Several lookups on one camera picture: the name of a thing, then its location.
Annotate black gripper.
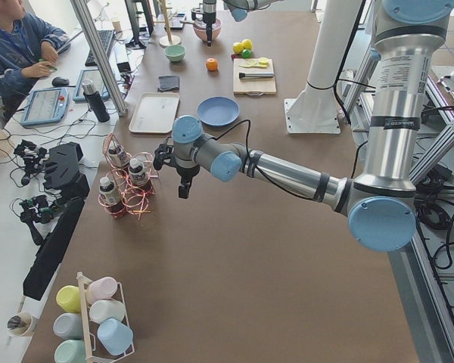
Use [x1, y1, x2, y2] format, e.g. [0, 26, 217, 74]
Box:
[153, 138, 200, 199]
[191, 0, 216, 46]

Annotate orange fruit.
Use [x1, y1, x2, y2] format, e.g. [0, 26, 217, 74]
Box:
[205, 57, 219, 72]

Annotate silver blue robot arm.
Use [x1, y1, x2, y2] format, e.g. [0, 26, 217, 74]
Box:
[191, 0, 276, 47]
[154, 1, 454, 251]

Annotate blue plate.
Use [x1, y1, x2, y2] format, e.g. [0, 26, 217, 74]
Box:
[197, 96, 239, 127]

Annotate pink bowl with ice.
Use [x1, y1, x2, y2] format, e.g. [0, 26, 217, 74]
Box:
[193, 18, 222, 42]

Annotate yellow lemon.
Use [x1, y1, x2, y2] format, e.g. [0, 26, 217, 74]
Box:
[241, 39, 253, 50]
[232, 42, 244, 54]

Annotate wooden cup tree stand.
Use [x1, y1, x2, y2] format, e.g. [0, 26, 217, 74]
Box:
[156, 0, 182, 48]

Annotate green bowl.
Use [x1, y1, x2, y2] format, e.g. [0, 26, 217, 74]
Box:
[164, 45, 185, 62]

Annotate green lime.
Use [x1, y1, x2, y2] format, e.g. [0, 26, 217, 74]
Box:
[241, 49, 252, 59]

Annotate dark drink bottle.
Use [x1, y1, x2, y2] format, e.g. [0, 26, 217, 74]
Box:
[129, 158, 152, 191]
[99, 176, 126, 218]
[107, 144, 129, 169]

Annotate silver black-tipped cylinder tool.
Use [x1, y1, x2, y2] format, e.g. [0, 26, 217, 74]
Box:
[238, 72, 275, 79]

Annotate grey folded cloth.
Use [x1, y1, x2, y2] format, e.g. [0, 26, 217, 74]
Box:
[157, 75, 180, 92]

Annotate wooden cutting board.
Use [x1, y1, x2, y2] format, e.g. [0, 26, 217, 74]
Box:
[233, 57, 277, 95]

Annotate cream rectangular tray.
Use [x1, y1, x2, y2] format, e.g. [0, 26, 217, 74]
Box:
[129, 92, 179, 134]

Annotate black keyboard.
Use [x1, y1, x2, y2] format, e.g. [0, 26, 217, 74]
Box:
[84, 29, 117, 67]

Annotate blue teach pendant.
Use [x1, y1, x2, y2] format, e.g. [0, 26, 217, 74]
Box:
[73, 68, 110, 103]
[20, 87, 69, 126]

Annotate pink cup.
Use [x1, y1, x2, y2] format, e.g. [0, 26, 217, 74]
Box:
[86, 276, 118, 305]

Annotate black thermos bottle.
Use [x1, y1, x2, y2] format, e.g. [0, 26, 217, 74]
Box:
[82, 79, 110, 123]

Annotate white cup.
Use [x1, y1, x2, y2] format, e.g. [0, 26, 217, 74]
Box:
[89, 299, 126, 324]

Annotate yellow cup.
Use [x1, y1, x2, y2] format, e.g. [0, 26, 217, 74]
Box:
[56, 285, 81, 313]

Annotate black computer mouse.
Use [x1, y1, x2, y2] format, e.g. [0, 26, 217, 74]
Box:
[51, 77, 70, 87]

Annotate blue cup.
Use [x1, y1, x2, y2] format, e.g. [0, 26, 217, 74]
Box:
[97, 318, 133, 355]

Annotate grey cup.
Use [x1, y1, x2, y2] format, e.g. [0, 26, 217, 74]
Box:
[53, 312, 83, 340]

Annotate person in blue hoodie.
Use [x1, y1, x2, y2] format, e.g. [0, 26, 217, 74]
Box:
[0, 1, 69, 120]

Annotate copper wire bottle rack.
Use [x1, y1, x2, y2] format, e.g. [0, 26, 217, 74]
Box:
[98, 133, 159, 219]

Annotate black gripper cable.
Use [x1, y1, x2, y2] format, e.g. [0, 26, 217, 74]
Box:
[211, 119, 326, 200]

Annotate aluminium frame post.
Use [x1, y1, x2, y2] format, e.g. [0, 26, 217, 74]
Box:
[70, 0, 127, 116]

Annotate white wire cup rack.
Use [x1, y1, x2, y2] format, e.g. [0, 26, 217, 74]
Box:
[76, 272, 135, 362]

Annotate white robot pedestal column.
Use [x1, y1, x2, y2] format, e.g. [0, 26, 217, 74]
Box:
[285, 0, 365, 135]

